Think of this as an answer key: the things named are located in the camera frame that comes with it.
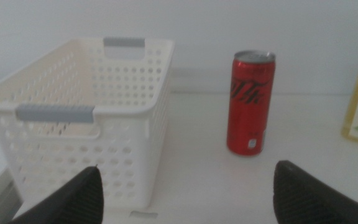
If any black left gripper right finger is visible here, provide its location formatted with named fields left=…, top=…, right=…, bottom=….
left=272, top=160, right=358, bottom=224

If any white perforated plastic basket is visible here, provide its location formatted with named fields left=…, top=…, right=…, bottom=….
left=0, top=36, right=176, bottom=210

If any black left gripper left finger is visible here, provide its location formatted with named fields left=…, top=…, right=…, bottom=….
left=6, top=164, right=105, bottom=224

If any red cola can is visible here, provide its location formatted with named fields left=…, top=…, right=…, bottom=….
left=226, top=50, right=277, bottom=157

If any white wall trunking strip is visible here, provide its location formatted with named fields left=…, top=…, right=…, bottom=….
left=169, top=67, right=358, bottom=95

